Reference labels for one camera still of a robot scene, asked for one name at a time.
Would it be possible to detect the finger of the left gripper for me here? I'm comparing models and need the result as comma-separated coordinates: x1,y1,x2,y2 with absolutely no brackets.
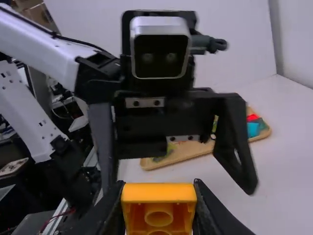
213,92,259,196

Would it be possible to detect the tan tray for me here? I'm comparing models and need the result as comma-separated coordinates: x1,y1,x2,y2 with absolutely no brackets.
139,105,272,171

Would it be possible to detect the green wheeled toy brick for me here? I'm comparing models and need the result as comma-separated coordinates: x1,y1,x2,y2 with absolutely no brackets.
211,114,220,141

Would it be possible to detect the red wire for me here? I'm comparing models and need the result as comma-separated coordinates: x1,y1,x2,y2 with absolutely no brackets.
40,207,75,232

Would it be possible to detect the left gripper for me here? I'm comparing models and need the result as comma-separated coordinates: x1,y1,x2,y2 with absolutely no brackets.
88,10,222,198

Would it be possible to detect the grey camera cable plug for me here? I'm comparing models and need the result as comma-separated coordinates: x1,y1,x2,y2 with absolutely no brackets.
192,33,228,55

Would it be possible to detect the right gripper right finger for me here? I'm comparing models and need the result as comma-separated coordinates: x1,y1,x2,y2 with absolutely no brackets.
192,178,256,235

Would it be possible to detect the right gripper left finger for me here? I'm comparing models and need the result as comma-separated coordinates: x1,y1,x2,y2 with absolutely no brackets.
92,180,126,235

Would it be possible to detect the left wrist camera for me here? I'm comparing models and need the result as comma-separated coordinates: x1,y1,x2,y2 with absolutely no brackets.
129,16,192,79

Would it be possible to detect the yellow toy brick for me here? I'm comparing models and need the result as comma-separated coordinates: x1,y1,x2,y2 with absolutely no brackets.
120,182,198,235

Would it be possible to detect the black cable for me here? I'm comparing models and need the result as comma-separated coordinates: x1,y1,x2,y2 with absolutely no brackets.
51,30,111,55

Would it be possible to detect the teal toy brick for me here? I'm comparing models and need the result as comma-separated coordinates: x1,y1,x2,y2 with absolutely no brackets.
246,121,265,138

